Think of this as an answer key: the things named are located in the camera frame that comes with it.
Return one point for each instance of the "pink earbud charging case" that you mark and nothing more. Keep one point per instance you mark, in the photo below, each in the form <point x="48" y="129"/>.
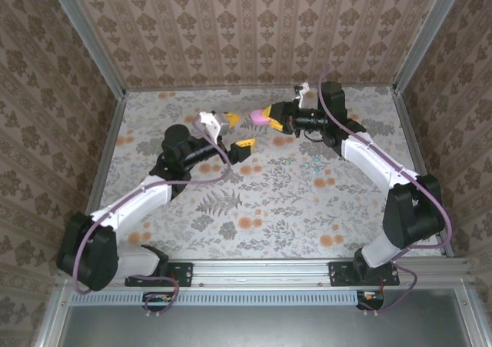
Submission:
<point x="257" y="118"/>

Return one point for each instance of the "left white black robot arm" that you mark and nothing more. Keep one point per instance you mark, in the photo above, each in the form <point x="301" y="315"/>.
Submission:
<point x="134" y="202"/>

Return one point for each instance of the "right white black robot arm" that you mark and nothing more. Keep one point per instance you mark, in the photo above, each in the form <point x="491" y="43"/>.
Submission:
<point x="369" y="158"/>

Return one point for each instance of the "grey metal panel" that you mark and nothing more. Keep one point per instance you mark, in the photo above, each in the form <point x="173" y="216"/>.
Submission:
<point x="261" y="327"/>

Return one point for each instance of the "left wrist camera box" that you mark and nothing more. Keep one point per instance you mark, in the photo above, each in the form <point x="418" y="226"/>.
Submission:
<point x="209" y="121"/>

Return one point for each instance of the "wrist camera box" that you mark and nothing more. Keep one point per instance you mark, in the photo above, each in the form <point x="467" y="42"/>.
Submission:
<point x="209" y="121"/>
<point x="303" y="89"/>

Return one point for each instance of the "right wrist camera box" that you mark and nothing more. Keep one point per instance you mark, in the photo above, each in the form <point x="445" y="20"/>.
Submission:
<point x="303" y="89"/>

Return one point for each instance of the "aluminium side rail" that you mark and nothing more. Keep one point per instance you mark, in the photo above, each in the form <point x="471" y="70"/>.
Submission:
<point x="411" y="139"/>
<point x="109" y="147"/>

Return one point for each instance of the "long aluminium mounting rail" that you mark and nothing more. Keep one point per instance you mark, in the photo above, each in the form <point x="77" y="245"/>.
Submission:
<point x="261" y="272"/>

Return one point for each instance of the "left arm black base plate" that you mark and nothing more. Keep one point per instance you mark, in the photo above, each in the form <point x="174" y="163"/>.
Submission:
<point x="184" y="274"/>

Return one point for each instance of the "aluminium corner post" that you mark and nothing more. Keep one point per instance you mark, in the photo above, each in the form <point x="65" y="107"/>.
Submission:
<point x="86" y="35"/>
<point x="430" y="35"/>

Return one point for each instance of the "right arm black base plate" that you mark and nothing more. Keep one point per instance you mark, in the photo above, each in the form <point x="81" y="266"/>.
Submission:
<point x="338" y="274"/>

